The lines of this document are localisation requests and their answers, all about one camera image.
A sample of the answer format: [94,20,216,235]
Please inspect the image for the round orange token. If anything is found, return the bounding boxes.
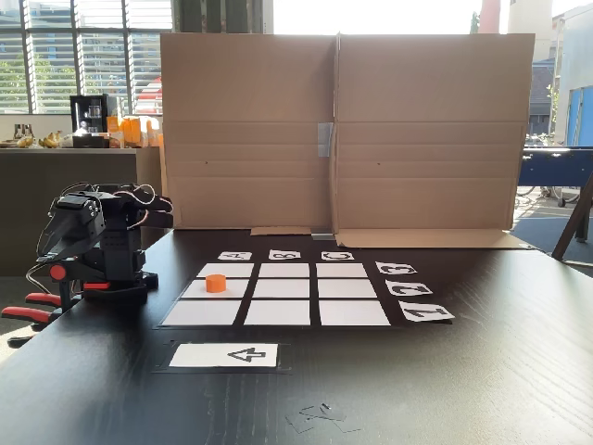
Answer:
[204,273,228,295]

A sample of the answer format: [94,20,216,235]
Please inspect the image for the grid of nine white squares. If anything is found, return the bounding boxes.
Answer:
[155,260,404,330]

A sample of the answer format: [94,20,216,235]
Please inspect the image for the black red clamp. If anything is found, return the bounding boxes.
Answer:
[48,259,112,312]
[0,291,64,350]

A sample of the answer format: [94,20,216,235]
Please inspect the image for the brown counter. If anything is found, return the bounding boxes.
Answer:
[0,146,164,277]

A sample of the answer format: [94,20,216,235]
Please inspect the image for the yellow bananas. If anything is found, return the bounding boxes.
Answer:
[16,131,64,149]

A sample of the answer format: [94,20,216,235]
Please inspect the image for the black coffee machine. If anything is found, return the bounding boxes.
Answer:
[69,94,123,149]

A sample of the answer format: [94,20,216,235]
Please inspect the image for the orange cartons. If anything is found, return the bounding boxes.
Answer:
[106,115,163,148]

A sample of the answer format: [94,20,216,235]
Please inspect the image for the white arrow paper sheet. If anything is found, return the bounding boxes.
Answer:
[169,342,279,369]

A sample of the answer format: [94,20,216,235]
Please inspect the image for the brown cardboard screen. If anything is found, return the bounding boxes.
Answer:
[159,32,337,237]
[332,31,538,250]

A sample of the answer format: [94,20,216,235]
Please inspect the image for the clear tape scraps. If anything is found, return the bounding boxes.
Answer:
[284,401,363,435]

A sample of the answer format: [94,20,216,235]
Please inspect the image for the paper sheet number 3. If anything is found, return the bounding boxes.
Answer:
[374,261,418,276]

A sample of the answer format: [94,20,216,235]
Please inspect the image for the paper sheet number 2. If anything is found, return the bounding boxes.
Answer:
[384,279,435,298]

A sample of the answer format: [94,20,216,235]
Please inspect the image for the paper sheet number 1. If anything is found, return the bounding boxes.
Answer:
[397,303,457,323]

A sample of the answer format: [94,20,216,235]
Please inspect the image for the blue foosball table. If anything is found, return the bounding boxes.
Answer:
[516,146,593,209]

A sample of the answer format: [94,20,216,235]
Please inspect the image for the dark wooden leg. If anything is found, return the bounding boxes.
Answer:
[550,166,593,266]

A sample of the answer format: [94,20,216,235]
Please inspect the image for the thin cable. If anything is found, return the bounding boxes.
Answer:
[25,261,57,298]

